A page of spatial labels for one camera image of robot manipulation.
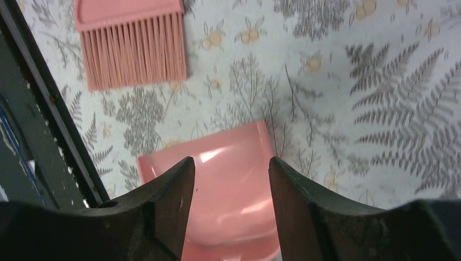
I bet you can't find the pink plastic dustpan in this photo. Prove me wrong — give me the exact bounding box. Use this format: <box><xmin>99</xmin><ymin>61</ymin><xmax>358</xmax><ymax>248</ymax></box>
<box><xmin>137</xmin><ymin>120</ymin><xmax>280</xmax><ymax>260</ymax></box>

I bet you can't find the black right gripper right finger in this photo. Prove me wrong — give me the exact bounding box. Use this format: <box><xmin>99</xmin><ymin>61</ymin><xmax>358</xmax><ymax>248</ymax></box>
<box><xmin>269</xmin><ymin>157</ymin><xmax>460</xmax><ymax>260</ymax></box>

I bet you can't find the floral tablecloth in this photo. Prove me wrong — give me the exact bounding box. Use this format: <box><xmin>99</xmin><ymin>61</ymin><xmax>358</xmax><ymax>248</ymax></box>
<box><xmin>18</xmin><ymin>1</ymin><xmax>460</xmax><ymax>208</ymax></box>

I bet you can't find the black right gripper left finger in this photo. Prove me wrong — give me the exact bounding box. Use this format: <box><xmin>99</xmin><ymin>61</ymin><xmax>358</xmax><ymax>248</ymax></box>
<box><xmin>1</xmin><ymin>157</ymin><xmax>195</xmax><ymax>260</ymax></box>

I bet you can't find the black table edge rail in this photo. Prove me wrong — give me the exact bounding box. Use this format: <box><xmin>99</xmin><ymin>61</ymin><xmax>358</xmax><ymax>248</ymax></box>
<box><xmin>1</xmin><ymin>1</ymin><xmax>109</xmax><ymax>210</ymax></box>

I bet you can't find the pink hand brush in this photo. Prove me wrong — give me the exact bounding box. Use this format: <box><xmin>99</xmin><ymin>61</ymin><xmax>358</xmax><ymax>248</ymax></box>
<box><xmin>74</xmin><ymin>0</ymin><xmax>188</xmax><ymax>90</ymax></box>

